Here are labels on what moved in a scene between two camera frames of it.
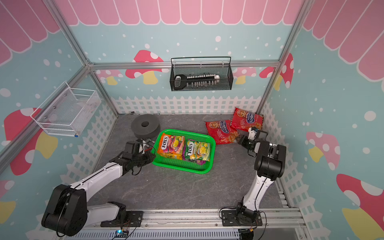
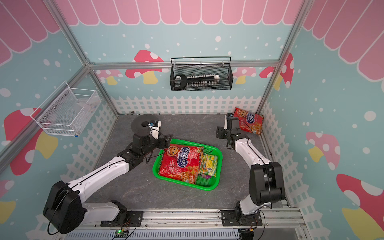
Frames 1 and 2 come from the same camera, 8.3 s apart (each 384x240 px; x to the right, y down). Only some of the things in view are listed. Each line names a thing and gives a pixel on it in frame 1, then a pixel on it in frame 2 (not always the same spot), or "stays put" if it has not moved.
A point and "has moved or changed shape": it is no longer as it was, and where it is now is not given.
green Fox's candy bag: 198,150 to 208,165
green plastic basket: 181,164 to 211,183
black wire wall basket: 201,73 stays put
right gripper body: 247,143 to 223,132
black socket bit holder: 181,81 stays put
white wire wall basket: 67,111 stays put
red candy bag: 243,120 stays put
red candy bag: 222,131 has moved or changed shape
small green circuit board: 121,233 stays put
